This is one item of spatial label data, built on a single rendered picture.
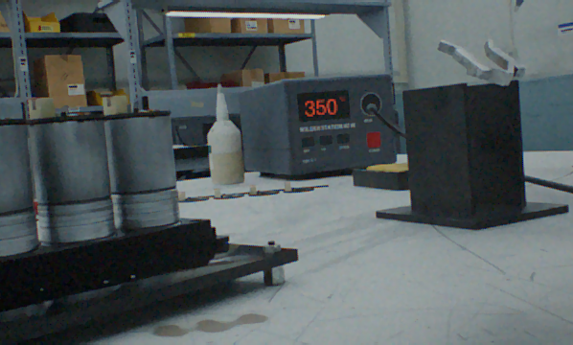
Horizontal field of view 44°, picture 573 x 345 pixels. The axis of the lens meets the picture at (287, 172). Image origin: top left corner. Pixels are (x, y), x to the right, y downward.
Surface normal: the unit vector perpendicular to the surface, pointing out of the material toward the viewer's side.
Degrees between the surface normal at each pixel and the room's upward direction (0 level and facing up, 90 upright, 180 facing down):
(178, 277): 0
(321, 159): 90
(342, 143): 90
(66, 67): 92
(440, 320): 0
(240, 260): 0
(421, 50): 90
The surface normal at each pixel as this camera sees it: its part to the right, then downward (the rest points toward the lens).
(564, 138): -0.82, 0.11
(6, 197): 0.62, 0.00
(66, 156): 0.15, 0.05
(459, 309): -0.08, -0.99
